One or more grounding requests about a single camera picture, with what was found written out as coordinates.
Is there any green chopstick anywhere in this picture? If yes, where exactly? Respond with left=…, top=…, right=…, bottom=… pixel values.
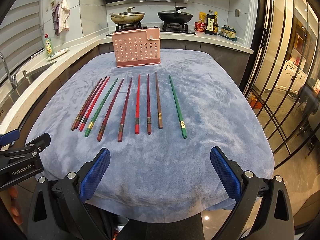
left=85, top=78, right=118, bottom=137
left=169, top=75, right=187, bottom=139

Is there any brown chopstick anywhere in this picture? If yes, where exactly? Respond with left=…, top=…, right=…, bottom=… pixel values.
left=70, top=77, right=103, bottom=131
left=155, top=73, right=163, bottom=129

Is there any bright red chopstick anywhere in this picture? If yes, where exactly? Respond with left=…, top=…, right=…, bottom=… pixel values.
left=79, top=76, right=110, bottom=132
left=135, top=75, right=140, bottom=134

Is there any maroon chopstick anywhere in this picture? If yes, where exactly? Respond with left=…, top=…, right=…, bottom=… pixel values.
left=97, top=79, right=124, bottom=141
left=118, top=79, right=132, bottom=142

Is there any dark red chopstick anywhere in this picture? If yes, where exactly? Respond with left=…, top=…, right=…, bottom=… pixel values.
left=71, top=76, right=107, bottom=131
left=147, top=74, right=152, bottom=135

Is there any steel kitchen sink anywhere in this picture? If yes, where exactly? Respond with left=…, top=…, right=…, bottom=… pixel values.
left=0, top=61, right=56, bottom=121

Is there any chrome kitchen faucet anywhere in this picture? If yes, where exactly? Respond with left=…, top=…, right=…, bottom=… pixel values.
left=0, top=52, right=18, bottom=90

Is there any person's left hand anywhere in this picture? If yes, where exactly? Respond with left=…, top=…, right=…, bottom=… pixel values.
left=8, top=187, right=23, bottom=225

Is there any patterned plate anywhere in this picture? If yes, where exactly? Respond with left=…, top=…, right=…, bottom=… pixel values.
left=47, top=48, right=69, bottom=61

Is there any green dish soap bottle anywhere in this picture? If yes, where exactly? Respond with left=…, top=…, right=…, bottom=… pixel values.
left=44, top=34, right=54, bottom=56

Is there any blue-grey fleece table cloth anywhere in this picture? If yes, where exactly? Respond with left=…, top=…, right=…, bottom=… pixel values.
left=27, top=49, right=274, bottom=223

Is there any hanging pink white towel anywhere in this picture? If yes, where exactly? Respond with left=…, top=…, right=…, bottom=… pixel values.
left=52, top=0, right=71, bottom=36

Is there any pink perforated utensil holder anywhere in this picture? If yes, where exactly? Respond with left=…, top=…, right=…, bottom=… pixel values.
left=111, top=28, right=161, bottom=67

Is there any spice jar set tray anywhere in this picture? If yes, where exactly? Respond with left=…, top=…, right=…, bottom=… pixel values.
left=219, top=25, right=237, bottom=41

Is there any red instant noodle cup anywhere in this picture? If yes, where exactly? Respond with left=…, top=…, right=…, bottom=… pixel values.
left=195, top=22, right=206, bottom=33

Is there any black gas stove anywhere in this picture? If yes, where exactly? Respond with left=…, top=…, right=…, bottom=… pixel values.
left=106, top=22, right=197, bottom=36

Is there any dark soy sauce bottle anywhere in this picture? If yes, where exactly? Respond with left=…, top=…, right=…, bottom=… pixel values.
left=204, top=10, right=214, bottom=35

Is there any beige wok with lid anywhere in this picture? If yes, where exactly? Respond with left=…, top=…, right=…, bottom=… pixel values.
left=110, top=7, right=145, bottom=25

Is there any yellow snack packet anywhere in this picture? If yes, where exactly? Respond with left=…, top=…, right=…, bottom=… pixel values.
left=199, top=12, right=207, bottom=23

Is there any black wok with lid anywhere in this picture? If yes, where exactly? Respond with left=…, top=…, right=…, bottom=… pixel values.
left=158, top=6, right=193, bottom=24

